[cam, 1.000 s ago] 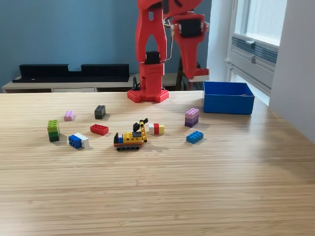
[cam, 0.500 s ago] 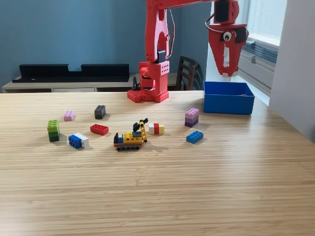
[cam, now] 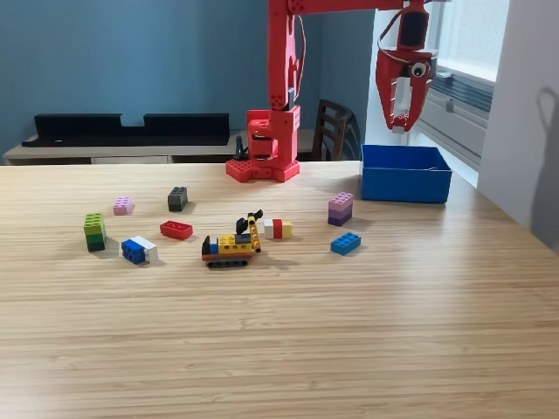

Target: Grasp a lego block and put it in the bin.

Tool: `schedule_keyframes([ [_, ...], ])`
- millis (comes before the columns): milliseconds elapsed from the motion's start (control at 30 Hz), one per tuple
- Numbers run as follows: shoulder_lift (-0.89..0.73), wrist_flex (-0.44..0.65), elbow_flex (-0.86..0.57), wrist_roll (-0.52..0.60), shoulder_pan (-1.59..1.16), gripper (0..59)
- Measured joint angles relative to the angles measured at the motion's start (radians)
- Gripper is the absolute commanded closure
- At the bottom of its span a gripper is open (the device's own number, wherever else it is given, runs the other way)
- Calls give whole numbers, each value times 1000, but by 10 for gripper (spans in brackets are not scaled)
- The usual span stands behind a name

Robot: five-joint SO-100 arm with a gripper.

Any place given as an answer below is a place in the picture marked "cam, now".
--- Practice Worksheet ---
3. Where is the white red yellow brick row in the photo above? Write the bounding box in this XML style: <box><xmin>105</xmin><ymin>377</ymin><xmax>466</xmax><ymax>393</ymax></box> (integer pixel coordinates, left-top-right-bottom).
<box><xmin>263</xmin><ymin>217</ymin><xmax>294</xmax><ymax>240</ymax></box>

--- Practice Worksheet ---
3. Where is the blue white brick block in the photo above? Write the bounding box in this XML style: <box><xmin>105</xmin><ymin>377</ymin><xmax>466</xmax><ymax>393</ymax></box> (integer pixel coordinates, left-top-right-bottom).
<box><xmin>120</xmin><ymin>235</ymin><xmax>159</xmax><ymax>265</ymax></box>

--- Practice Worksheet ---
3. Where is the blue plastic bin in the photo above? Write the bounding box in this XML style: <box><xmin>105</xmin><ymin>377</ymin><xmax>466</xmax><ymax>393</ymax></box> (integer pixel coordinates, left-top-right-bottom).
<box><xmin>360</xmin><ymin>143</ymin><xmax>453</xmax><ymax>205</ymax></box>

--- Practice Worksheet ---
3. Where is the grey window vent grille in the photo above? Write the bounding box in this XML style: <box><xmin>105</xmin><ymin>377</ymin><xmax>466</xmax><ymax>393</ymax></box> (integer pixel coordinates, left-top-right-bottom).
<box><xmin>425</xmin><ymin>69</ymin><xmax>495</xmax><ymax>115</ymax></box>

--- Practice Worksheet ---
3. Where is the dark wooden chair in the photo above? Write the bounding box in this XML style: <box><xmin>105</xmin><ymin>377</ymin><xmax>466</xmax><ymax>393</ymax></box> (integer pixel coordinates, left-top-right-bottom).
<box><xmin>310</xmin><ymin>99</ymin><xmax>362</xmax><ymax>162</ymax></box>

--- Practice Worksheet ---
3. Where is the purple brick stack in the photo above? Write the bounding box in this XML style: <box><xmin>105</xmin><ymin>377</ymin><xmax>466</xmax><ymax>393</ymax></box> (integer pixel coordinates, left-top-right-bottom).
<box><xmin>327</xmin><ymin>191</ymin><xmax>355</xmax><ymax>227</ymax></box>

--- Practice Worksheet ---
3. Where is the blue brick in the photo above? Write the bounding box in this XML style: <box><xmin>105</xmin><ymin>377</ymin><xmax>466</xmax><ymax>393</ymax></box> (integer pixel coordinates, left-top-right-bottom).
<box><xmin>329</xmin><ymin>231</ymin><xmax>362</xmax><ymax>257</ymax></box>

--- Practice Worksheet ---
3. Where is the yellow toy digger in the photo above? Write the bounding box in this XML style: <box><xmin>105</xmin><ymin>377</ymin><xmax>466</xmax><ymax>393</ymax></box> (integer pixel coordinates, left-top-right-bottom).
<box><xmin>200</xmin><ymin>209</ymin><xmax>265</xmax><ymax>270</ymax></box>

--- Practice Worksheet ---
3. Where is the dark grey brick stack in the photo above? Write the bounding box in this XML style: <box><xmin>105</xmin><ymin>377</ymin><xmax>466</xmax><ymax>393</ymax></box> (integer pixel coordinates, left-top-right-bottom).
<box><xmin>167</xmin><ymin>186</ymin><xmax>190</xmax><ymax>213</ymax></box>

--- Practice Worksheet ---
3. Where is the red flat brick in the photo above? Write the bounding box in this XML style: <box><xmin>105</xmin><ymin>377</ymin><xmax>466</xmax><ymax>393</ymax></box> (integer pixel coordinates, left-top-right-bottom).
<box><xmin>159</xmin><ymin>220</ymin><xmax>194</xmax><ymax>241</ymax></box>

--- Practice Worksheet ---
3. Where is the green brick stack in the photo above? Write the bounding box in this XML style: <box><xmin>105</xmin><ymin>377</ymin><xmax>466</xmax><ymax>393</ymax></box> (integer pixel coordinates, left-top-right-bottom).
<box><xmin>83</xmin><ymin>211</ymin><xmax>107</xmax><ymax>253</ymax></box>

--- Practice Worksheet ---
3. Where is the pale wooden sideboard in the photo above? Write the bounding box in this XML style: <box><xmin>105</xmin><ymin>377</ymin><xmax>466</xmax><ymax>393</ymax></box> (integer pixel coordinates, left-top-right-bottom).
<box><xmin>2</xmin><ymin>128</ymin><xmax>327</xmax><ymax>166</ymax></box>

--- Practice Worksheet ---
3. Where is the white window frame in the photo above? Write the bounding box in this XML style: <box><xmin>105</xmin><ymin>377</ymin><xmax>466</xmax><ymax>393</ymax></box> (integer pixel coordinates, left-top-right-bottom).
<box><xmin>425</xmin><ymin>0</ymin><xmax>512</xmax><ymax>84</ymax></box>

